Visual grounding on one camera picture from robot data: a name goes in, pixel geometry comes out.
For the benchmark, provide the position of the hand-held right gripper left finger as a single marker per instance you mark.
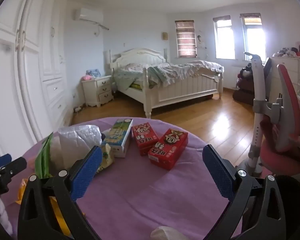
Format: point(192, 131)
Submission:
point(86, 173)

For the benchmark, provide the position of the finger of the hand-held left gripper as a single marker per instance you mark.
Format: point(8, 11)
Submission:
point(15, 167)
point(1, 160)

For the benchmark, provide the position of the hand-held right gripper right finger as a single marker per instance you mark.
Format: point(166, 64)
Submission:
point(220, 173)

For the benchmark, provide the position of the green wrapper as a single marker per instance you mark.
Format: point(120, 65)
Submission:
point(43, 158)

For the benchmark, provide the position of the red drink carton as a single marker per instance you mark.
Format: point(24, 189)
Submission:
point(167, 148)
point(143, 138)

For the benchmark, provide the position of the crumpled pale yellow wrapper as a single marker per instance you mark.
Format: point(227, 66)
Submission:
point(106, 158)

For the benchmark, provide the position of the yellow snack wrapper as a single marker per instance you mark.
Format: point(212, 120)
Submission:
point(21, 192)

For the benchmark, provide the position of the white bubble wrap bag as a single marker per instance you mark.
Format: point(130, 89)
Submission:
point(72, 140)

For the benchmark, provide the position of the green and white carton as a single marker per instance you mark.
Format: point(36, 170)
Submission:
point(117, 135)

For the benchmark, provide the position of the purple tablecloth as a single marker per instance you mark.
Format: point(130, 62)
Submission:
point(145, 192)

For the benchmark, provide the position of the white tissue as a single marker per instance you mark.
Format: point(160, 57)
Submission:
point(165, 233)

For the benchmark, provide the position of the white nightstand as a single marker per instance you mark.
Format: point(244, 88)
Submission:
point(98, 91)

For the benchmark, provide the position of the white wardrobe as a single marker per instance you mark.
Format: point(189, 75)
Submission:
point(27, 80)

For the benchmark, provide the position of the dark red cushion pile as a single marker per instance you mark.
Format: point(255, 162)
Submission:
point(243, 90)

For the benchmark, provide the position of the white bed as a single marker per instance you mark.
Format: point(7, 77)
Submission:
point(187, 90)

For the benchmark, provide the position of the pink plush toy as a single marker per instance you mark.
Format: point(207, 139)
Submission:
point(86, 77)

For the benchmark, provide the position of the pink desk chair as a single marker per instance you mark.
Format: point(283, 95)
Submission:
point(287, 100)

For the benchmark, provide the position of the light blue bag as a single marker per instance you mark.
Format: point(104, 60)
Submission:
point(93, 73)

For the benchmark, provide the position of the floral quilt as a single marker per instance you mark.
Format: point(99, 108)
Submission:
point(165, 72)

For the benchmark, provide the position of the white dresser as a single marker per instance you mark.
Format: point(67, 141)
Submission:
point(293, 66)

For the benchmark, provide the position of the narrow bright window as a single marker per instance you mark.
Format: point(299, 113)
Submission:
point(224, 38)

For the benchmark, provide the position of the pile of clothes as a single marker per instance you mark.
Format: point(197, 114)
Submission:
point(286, 52)

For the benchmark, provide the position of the window with brown blind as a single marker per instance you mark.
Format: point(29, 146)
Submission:
point(186, 38)

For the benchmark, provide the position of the white air conditioner pipe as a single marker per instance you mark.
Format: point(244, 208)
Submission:
point(101, 28)

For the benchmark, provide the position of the white air conditioner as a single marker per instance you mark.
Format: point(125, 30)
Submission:
point(88, 16)

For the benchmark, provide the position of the small wooden wall box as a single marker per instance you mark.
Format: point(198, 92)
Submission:
point(164, 36)

